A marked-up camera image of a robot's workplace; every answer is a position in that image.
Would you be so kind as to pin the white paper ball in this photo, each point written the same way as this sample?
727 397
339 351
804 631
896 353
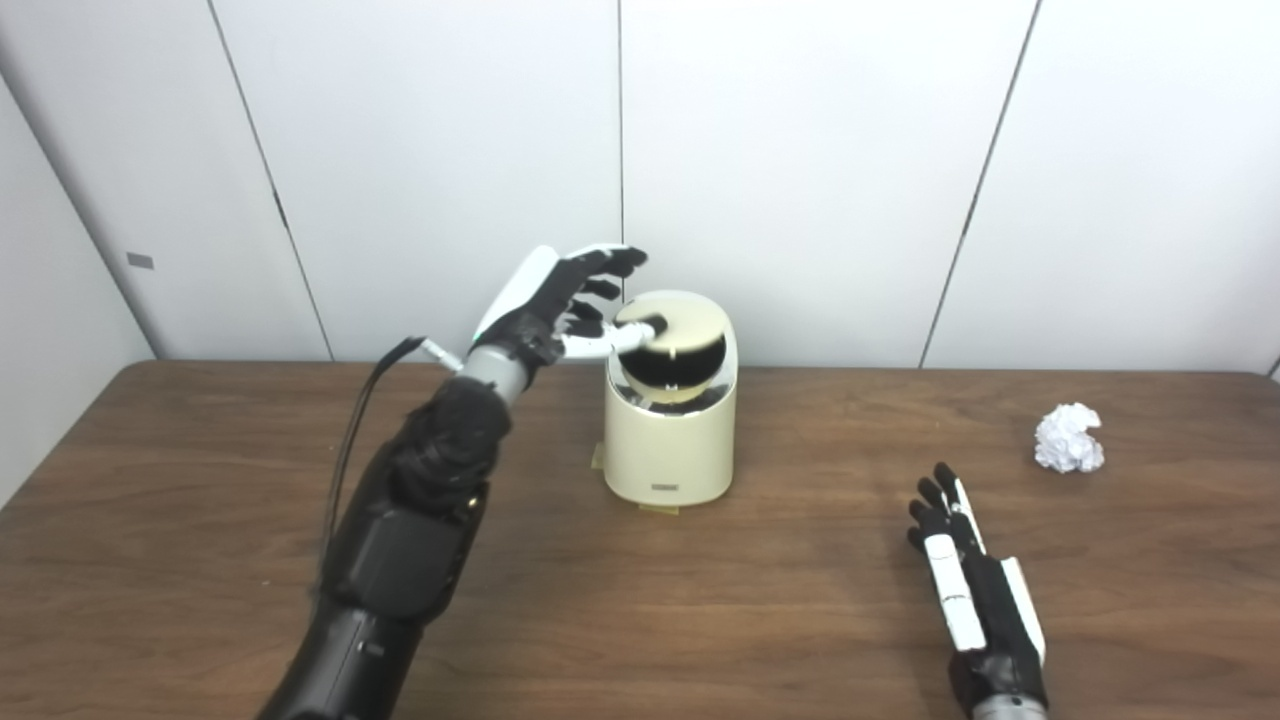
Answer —
1068 438

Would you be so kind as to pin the cream-colored bin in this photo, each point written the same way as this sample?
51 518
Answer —
670 450

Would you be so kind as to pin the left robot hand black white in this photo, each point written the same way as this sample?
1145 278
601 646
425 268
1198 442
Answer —
530 300

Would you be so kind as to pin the round cream bin lid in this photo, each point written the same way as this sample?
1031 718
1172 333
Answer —
700 315

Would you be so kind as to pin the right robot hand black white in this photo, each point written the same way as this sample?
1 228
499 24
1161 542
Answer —
965 590

